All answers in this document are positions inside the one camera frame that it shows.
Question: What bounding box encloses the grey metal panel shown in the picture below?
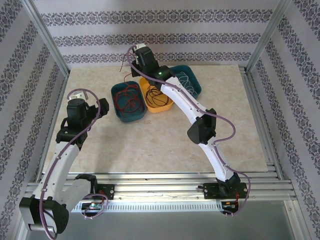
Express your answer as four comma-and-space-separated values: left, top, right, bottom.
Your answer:
14, 199, 301, 240

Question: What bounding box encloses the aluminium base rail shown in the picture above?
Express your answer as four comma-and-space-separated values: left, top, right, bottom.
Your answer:
24, 171, 298, 201

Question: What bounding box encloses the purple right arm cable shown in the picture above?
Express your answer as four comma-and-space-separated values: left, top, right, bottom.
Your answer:
126, 44, 251, 219

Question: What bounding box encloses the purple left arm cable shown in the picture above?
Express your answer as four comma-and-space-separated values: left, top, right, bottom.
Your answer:
39, 87, 110, 240

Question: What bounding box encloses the aluminium frame post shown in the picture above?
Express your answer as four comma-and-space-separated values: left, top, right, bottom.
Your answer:
21, 0, 70, 77
246, 0, 292, 74

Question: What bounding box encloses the teal plastic tray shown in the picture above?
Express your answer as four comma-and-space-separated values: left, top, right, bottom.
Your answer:
171, 64, 202, 100
110, 80, 147, 124

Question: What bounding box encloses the aluminium side rail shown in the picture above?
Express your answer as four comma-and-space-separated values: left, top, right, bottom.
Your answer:
238, 66, 295, 182
36, 72, 70, 182

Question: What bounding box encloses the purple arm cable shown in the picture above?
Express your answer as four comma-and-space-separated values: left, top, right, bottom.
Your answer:
126, 44, 251, 219
39, 87, 110, 240

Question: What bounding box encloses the small control board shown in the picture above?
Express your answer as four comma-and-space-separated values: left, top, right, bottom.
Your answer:
81, 202, 104, 213
221, 200, 239, 212

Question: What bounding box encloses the orange plastic tray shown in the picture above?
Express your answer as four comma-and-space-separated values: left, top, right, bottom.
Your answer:
138, 76, 175, 115

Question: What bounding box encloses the slotted white cable duct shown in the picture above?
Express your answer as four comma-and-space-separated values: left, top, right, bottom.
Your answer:
72, 201, 226, 214

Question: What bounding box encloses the thin black cable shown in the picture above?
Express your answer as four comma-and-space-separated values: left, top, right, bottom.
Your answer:
145, 84, 169, 107

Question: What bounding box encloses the thin white cable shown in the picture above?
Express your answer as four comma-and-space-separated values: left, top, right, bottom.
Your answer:
176, 71, 201, 95

